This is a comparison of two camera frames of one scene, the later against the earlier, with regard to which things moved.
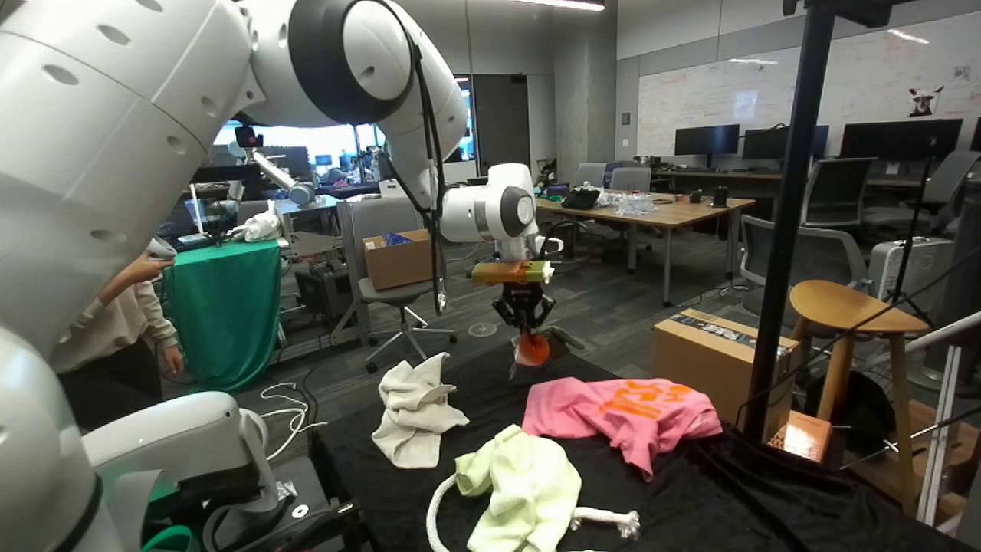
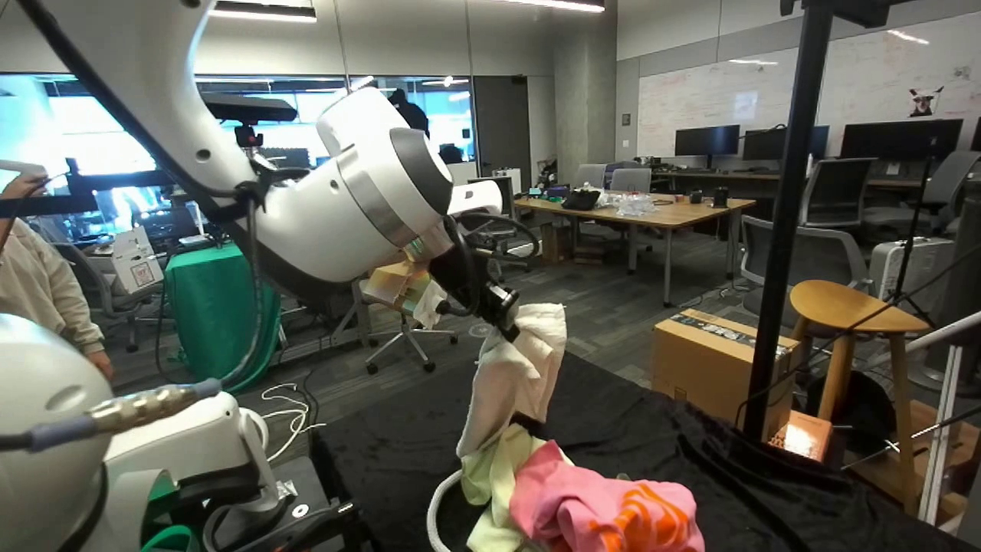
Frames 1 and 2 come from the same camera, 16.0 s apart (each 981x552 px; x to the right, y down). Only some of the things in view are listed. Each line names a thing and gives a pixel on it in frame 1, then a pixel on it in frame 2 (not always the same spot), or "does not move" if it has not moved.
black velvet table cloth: (725, 488) does not move
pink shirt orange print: (637, 419) → (568, 507)
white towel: (419, 411) → (517, 376)
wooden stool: (848, 314) does not move
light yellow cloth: (530, 485) does not move
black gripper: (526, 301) → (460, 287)
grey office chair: (822, 249) does not move
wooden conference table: (655, 210) does not move
